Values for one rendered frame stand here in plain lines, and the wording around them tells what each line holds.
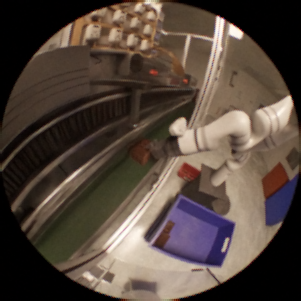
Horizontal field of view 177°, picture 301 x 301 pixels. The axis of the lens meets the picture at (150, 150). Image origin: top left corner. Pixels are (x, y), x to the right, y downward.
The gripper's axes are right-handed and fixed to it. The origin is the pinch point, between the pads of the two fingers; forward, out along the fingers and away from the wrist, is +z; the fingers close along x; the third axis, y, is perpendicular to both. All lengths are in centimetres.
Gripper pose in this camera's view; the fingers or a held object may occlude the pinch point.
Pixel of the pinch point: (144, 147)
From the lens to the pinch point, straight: 41.6
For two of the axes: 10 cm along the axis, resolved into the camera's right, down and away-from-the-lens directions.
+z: -6.7, 1.5, 7.2
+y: 5.0, 8.1, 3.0
